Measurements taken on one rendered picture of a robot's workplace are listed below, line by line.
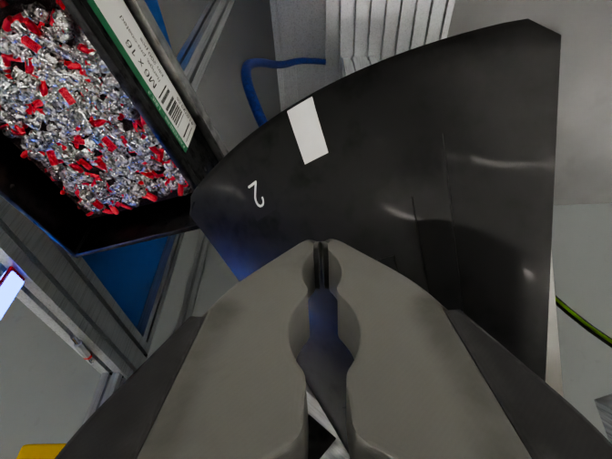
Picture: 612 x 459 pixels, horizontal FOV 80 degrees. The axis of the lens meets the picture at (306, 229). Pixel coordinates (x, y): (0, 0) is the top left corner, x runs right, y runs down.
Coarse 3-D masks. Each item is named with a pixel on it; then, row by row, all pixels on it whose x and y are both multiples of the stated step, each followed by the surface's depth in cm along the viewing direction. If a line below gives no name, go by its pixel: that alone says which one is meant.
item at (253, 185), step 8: (256, 176) 22; (240, 184) 23; (248, 184) 23; (256, 184) 22; (264, 184) 22; (248, 192) 23; (256, 192) 23; (264, 192) 22; (248, 200) 23; (256, 200) 23; (264, 200) 22; (272, 200) 22; (256, 208) 23; (264, 208) 22; (272, 208) 22; (256, 216) 23; (264, 216) 23
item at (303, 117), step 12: (300, 108) 20; (312, 108) 20; (300, 120) 20; (312, 120) 20; (300, 132) 20; (312, 132) 20; (300, 144) 20; (312, 144) 20; (324, 144) 20; (312, 156) 20
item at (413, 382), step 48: (336, 240) 12; (336, 288) 11; (384, 288) 9; (384, 336) 8; (432, 336) 8; (384, 384) 7; (432, 384) 7; (480, 384) 7; (384, 432) 6; (432, 432) 6; (480, 432) 6
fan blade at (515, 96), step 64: (384, 64) 18; (448, 64) 16; (512, 64) 15; (384, 128) 18; (448, 128) 16; (512, 128) 15; (320, 192) 20; (384, 192) 18; (448, 192) 16; (512, 192) 15; (256, 256) 24; (384, 256) 18; (448, 256) 16; (512, 256) 15; (320, 320) 22; (512, 320) 15; (320, 384) 23
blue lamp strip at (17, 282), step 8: (8, 280) 41; (16, 280) 42; (0, 288) 40; (8, 288) 40; (16, 288) 42; (0, 296) 39; (8, 296) 40; (0, 304) 39; (8, 304) 40; (0, 312) 39
